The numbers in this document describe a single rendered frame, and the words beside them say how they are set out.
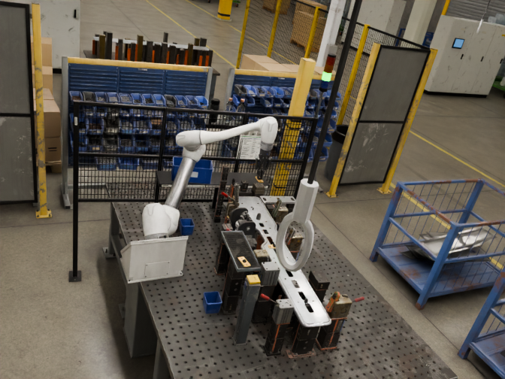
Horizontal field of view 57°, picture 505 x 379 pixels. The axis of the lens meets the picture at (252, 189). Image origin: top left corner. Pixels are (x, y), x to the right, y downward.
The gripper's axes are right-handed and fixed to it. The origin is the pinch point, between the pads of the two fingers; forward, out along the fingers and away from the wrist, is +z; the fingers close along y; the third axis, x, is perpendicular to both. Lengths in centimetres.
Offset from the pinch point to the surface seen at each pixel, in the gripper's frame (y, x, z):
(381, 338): -57, 106, 59
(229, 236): 37, 56, 13
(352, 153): -208, -196, 69
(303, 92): -48, -57, -46
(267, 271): 20, 84, 19
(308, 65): -47, -57, -67
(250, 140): -9, -54, -3
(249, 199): -1.5, -14.2, 29.2
